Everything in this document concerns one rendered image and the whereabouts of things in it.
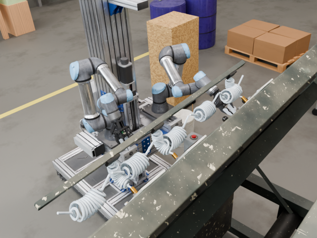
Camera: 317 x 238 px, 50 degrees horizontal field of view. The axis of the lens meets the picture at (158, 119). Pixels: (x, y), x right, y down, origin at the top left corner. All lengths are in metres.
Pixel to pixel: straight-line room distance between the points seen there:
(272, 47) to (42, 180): 3.97
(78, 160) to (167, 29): 1.81
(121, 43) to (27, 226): 2.01
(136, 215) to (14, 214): 2.96
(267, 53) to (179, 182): 5.05
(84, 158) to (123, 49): 1.60
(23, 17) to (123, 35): 6.06
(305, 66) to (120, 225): 1.12
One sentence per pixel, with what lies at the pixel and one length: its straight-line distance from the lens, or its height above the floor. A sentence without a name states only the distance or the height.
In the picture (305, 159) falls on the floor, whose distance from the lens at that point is 4.16.
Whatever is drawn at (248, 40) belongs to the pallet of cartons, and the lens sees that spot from 6.07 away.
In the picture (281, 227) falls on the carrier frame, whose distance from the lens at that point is 2.47.
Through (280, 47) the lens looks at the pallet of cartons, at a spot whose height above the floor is 0.41.
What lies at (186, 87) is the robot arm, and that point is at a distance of 2.22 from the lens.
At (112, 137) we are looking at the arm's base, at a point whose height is 1.06.
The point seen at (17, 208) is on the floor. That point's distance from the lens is 3.85.
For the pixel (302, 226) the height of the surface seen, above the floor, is 2.20.
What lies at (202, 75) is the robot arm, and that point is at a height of 1.62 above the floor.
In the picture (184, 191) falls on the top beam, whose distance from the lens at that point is 0.99.
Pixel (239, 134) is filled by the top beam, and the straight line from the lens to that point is 1.18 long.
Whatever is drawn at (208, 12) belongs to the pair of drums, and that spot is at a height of 0.68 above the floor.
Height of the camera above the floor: 2.62
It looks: 34 degrees down
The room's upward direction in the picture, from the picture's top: 4 degrees counter-clockwise
